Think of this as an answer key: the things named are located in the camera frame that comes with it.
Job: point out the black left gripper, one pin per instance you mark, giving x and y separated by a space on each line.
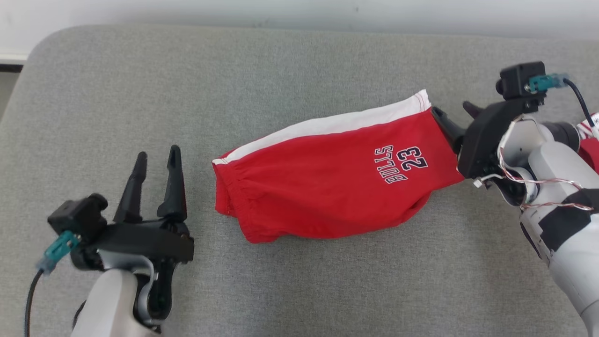
149 241

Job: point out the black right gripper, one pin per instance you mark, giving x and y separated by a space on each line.
482 140

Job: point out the red Bulls basketball shorts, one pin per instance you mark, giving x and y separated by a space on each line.
327 187

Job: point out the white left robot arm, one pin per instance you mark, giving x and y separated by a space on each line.
107 304

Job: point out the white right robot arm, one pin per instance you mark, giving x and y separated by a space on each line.
571 243

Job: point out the red mesh jersey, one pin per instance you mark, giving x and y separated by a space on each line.
590 154

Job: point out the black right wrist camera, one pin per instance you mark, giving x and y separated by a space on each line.
517 79

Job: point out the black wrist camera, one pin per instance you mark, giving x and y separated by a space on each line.
77 217
517 79

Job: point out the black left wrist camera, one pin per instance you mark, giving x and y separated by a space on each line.
77 217

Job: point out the white wall skirting board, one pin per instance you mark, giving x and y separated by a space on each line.
11 58

